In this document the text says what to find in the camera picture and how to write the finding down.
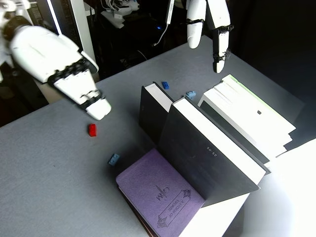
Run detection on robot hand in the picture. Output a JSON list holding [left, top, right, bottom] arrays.
[[9, 25, 112, 121], [186, 0, 235, 74]]

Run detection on plain black book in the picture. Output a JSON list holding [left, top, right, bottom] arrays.
[[139, 82, 175, 145]]

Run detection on white cabinet panel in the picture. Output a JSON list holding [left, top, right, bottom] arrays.
[[70, 0, 100, 82]]

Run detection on white adapter bar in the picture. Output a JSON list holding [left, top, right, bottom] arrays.
[[166, 0, 175, 25]]

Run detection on black equipment stand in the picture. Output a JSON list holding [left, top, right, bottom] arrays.
[[0, 74, 50, 118]]

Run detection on black device with blue light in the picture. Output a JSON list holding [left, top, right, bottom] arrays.
[[148, 21, 166, 34]]

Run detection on thick white book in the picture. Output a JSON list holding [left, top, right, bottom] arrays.
[[197, 82, 292, 165]]

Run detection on white book with green edge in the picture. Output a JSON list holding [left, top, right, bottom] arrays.
[[221, 74, 297, 139]]

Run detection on light blue flat plate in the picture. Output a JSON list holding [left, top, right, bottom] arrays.
[[108, 153, 121, 166]]

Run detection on grey table cloth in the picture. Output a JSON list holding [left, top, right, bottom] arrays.
[[0, 36, 316, 237]]

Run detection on black book with 25-05 print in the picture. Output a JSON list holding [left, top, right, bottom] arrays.
[[157, 96, 272, 208]]

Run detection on purple embossed book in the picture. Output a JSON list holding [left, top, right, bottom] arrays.
[[115, 147, 206, 237]]

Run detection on white cable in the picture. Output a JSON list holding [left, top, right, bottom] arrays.
[[153, 23, 171, 47]]

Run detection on white plastic bracket parts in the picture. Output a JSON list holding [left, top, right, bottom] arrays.
[[101, 0, 140, 28]]

